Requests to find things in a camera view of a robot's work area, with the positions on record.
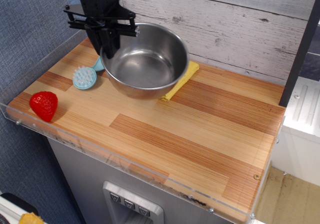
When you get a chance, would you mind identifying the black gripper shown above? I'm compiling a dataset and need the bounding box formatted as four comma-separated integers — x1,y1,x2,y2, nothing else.
63,0,139,59

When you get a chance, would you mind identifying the metal pot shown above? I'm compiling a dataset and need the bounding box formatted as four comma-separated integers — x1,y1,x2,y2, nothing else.
100,23,189,99

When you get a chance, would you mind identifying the yellow folded towel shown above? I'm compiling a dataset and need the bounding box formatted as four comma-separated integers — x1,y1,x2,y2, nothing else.
160,61,200,102

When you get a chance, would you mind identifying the light blue toy brush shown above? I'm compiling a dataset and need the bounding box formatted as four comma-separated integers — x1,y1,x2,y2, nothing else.
72,57,105,90

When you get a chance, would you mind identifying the red toy strawberry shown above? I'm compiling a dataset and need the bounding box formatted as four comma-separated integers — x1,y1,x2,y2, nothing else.
29,91,58,122

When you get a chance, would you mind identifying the grey toy fridge cabinet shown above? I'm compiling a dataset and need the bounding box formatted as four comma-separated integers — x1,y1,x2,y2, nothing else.
49,139,228,223

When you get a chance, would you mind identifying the silver dispenser panel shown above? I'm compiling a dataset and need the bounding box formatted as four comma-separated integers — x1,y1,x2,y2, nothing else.
102,181,165,223

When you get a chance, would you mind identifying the yellow object at corner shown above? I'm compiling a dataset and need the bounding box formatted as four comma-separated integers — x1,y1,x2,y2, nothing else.
19,212,44,224

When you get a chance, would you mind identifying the white toy sink unit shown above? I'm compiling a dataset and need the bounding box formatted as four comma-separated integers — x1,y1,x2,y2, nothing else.
270,77,320,185

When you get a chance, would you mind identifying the dark right shelf post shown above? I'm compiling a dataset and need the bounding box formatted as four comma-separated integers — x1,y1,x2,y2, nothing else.
279,0,320,107

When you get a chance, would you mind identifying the clear acrylic guard rail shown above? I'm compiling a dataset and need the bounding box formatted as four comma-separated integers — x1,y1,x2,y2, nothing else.
1,39,285,223

